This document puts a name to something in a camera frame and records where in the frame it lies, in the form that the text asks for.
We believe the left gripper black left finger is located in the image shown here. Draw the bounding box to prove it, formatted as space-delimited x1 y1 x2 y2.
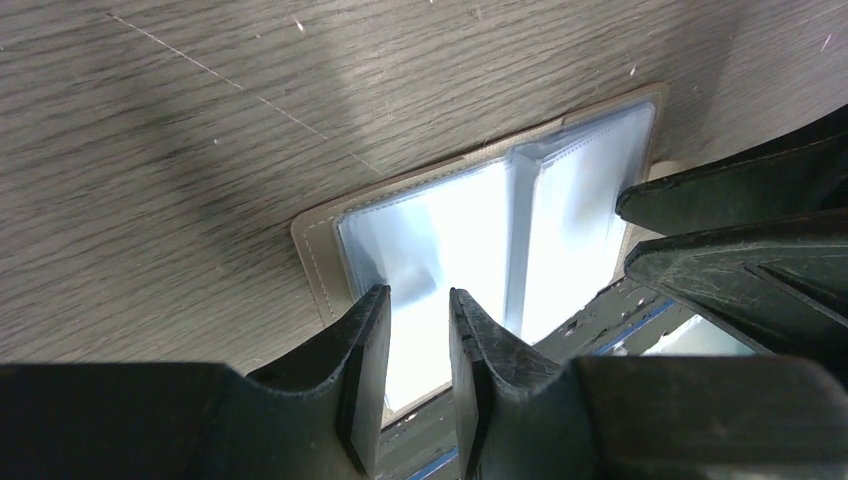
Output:
1 285 391 479

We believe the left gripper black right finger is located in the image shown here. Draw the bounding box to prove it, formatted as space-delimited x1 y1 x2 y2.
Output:
449 289 847 479

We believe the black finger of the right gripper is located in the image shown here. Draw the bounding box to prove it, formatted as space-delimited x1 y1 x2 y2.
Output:
624 208 847 383
616 107 847 236

